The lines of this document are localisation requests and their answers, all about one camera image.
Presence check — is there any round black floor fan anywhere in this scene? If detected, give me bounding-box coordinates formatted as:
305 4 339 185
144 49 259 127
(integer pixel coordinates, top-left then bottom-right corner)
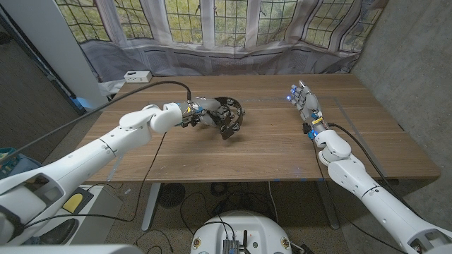
157 182 186 209

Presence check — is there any white power strip box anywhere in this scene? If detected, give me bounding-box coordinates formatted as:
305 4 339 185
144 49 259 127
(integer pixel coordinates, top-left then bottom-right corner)
124 71 153 84

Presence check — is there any teal plastic basket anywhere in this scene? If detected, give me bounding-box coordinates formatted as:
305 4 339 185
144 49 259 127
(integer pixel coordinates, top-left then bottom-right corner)
0 147 18 177

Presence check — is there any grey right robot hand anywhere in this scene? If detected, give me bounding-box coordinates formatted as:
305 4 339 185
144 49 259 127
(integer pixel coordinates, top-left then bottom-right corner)
285 80 324 130

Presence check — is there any white pedal platform box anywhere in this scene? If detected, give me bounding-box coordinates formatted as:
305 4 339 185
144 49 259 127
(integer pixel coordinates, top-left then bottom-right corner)
45 183 124 246

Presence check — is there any white table leg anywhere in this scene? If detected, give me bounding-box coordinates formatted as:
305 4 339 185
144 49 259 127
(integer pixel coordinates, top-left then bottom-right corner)
141 182 162 232

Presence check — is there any white floor cable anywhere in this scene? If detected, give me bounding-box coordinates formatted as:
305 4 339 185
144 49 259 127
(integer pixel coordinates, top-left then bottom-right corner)
267 181 280 225

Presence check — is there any blue padded seat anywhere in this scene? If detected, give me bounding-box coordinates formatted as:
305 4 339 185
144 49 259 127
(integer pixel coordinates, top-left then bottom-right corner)
0 157 43 181

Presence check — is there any black leather shoe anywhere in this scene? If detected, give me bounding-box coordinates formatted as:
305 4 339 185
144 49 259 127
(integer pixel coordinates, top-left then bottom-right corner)
45 217 79 246

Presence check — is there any white robot torso base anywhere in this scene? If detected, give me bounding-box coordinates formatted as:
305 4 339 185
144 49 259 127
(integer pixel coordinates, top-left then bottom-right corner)
190 210 293 254

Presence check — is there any yellow black foot pedal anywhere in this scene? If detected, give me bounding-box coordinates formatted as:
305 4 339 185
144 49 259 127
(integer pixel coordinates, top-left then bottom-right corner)
61 188 95 215

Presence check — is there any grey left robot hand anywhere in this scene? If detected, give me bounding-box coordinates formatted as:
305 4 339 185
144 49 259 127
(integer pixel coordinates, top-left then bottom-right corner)
189 97 231 127

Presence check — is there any grey table leg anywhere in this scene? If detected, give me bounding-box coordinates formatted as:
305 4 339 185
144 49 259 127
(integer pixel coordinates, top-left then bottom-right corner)
315 180 340 230

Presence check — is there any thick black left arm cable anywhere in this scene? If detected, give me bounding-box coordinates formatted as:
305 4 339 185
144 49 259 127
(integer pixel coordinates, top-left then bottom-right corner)
0 80 192 163

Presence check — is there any black half-moon tambourine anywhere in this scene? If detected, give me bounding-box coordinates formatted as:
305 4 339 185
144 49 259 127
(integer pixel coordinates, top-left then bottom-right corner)
211 96 246 140

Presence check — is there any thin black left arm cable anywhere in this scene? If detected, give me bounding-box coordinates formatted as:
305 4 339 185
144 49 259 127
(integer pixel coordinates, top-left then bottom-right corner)
24 132 169 229

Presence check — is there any small silver computer box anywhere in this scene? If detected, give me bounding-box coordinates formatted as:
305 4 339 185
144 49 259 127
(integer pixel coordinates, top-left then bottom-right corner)
221 238 240 254

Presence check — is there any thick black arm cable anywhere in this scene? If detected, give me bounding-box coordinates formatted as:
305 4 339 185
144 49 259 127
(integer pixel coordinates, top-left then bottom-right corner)
0 80 192 163
328 122 421 216

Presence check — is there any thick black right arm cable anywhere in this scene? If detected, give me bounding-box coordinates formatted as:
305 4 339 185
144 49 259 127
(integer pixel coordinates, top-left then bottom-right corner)
328 122 421 216

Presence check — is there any printed window backdrop cloth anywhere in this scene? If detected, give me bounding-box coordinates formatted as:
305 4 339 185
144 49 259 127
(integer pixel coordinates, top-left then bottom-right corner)
54 0 389 84

